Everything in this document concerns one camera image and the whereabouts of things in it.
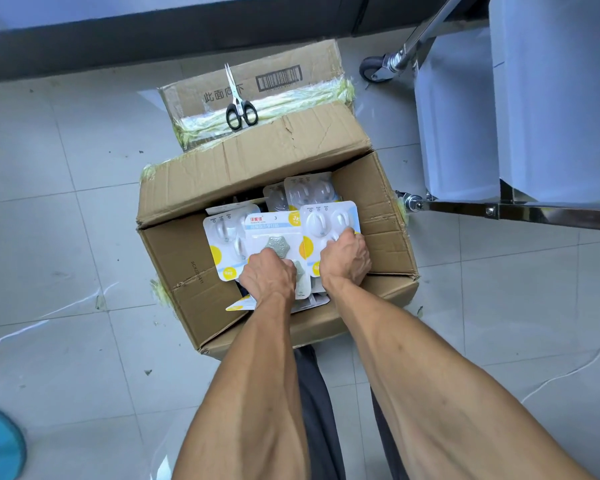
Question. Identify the person's right hand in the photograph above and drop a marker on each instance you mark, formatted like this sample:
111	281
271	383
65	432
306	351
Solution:
344	259

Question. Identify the person's left hand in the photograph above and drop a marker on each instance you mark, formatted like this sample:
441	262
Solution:
267	277

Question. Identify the person's right fingers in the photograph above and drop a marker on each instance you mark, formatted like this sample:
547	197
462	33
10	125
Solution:
355	242

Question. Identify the person's left fingers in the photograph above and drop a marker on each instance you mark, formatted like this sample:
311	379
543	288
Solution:
276	254

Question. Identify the grey hexagon hook packet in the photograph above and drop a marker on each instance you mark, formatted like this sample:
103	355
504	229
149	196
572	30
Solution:
272	229

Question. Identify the white oval hook packet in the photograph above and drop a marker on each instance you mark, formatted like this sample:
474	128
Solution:
325	219

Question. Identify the person's left forearm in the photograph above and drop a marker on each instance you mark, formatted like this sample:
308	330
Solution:
250	394

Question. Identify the person's right forearm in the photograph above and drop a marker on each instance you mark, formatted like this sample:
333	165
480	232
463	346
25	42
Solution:
420	389

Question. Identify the pile of hook packets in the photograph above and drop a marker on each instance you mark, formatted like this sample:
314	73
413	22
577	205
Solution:
225	244

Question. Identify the open brown cardboard box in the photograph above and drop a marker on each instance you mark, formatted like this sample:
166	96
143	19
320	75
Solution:
260	154

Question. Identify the small white paper roll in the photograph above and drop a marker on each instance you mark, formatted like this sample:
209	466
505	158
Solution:
455	124

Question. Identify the person's dark grey trousers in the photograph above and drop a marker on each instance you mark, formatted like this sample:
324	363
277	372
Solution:
320	419

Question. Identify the stainless steel wheeled cart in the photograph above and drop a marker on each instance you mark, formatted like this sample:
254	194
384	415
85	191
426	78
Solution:
530	213

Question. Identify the large white paper roll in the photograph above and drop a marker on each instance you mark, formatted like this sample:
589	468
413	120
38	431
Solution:
555	94

